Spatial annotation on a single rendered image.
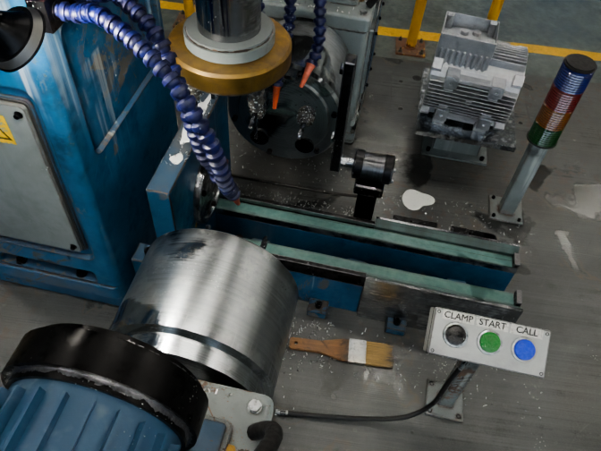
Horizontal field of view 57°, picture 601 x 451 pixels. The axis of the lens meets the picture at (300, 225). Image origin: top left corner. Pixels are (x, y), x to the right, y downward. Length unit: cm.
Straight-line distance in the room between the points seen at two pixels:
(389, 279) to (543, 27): 308
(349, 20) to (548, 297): 74
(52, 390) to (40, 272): 70
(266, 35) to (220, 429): 52
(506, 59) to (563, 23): 274
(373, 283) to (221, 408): 48
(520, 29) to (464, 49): 257
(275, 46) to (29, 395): 56
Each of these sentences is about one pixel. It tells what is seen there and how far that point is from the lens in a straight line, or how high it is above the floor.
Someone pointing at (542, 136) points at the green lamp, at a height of 106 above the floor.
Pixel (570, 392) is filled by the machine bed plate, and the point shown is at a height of 80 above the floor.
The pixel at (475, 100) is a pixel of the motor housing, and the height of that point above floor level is 103.
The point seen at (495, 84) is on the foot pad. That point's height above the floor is 108.
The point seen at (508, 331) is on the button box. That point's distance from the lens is 89.
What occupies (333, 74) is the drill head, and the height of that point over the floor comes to 113.
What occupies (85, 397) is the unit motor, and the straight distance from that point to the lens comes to 49.
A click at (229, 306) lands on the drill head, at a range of 74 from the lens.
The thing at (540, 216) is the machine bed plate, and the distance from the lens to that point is 147.
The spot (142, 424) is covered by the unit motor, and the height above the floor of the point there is 134.
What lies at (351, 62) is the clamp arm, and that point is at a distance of 97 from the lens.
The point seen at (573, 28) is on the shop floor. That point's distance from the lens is 407.
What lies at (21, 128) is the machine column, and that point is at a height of 126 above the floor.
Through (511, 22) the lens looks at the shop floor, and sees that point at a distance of 393.
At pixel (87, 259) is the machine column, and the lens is 108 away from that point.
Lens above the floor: 178
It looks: 50 degrees down
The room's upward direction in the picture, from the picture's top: 5 degrees clockwise
